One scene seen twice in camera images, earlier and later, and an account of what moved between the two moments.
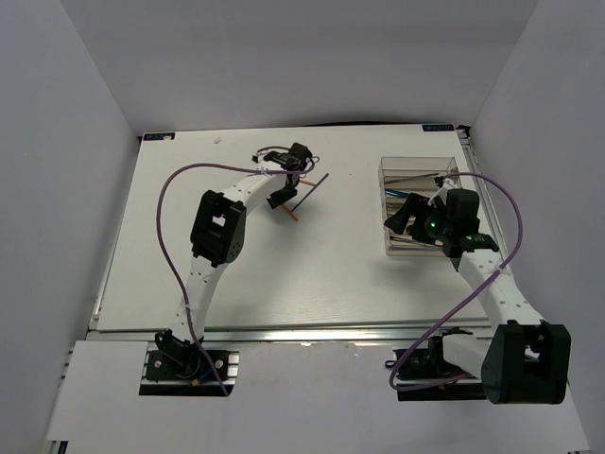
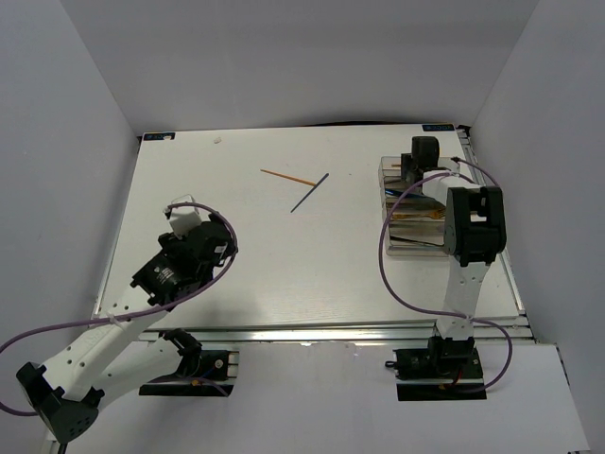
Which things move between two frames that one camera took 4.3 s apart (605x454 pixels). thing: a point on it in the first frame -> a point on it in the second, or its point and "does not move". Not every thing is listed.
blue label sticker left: [159, 136] does not move
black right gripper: [418, 206] -> [406, 161]
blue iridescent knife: [396, 193] does not move
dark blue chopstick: [325, 176] does not move
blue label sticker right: [438, 128] does not move
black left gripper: [273, 200] -> [172, 244]
